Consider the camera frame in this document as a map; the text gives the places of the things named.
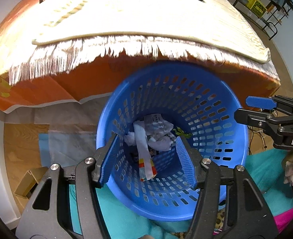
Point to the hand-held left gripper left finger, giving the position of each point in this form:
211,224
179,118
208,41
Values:
110,159

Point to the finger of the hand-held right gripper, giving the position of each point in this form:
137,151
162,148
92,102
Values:
251,118
259,102

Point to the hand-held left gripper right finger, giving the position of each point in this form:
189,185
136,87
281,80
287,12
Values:
186,161

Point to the white tissue ball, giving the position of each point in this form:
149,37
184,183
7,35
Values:
129,139

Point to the blue and green wrapper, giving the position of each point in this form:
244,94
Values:
180,131

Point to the white plastic bag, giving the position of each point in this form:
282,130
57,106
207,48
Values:
159,142

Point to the blue plastic basket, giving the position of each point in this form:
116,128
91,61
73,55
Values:
206,99

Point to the person's right hand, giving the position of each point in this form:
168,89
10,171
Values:
292,171

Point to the teal cloth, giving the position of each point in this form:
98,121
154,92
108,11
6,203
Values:
266,169

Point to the clear plastic sheet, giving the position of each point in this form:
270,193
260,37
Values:
69,134

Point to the leopard print cloth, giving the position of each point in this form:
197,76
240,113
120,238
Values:
220,219

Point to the light blue floor mat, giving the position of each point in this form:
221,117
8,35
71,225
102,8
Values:
44,151

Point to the black metal drying rack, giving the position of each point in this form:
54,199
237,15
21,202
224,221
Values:
276,29

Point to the brown cardboard box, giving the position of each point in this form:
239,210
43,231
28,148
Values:
30,181

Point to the orange floral tablecloth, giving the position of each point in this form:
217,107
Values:
69,84

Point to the yellow plastic crate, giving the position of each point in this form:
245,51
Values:
257,6

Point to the plaid fringed cloth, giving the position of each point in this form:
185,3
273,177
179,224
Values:
49,57

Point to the yellow striped towel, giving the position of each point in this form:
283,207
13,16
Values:
136,17

